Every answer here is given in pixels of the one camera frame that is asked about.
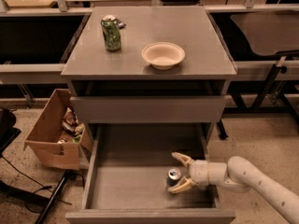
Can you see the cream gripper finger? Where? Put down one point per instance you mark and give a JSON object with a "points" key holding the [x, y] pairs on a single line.
{"points": [[185, 160], [183, 185]]}

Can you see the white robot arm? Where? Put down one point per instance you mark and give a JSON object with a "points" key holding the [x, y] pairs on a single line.
{"points": [[238, 175]]}

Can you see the brown cardboard box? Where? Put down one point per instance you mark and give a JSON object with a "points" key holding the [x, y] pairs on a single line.
{"points": [[54, 146]]}

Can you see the blue silver redbull can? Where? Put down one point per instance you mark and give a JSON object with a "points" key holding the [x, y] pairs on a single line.
{"points": [[173, 177]]}

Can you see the black stand leg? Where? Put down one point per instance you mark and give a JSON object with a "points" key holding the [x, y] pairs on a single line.
{"points": [[54, 197]]}

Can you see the grey drawer cabinet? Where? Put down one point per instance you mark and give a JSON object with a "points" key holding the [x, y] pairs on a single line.
{"points": [[206, 70]]}

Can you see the black chair base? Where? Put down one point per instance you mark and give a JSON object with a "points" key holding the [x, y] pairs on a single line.
{"points": [[8, 133]]}

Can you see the white paper bowl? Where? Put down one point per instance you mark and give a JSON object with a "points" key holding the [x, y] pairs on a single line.
{"points": [[163, 55]]}

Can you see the grey top drawer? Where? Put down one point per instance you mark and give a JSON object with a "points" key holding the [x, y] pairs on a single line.
{"points": [[148, 109]]}

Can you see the open grey middle drawer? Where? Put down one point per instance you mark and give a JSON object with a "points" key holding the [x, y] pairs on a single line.
{"points": [[126, 181]]}

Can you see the snack wrappers in box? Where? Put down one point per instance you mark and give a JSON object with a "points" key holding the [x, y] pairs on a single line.
{"points": [[72, 127]]}

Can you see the green soda can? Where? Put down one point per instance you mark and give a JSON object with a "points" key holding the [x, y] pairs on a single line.
{"points": [[111, 33]]}

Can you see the small dark object behind can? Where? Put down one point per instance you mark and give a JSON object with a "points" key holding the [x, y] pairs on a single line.
{"points": [[121, 24]]}

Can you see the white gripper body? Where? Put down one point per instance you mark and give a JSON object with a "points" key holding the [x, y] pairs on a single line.
{"points": [[199, 173]]}

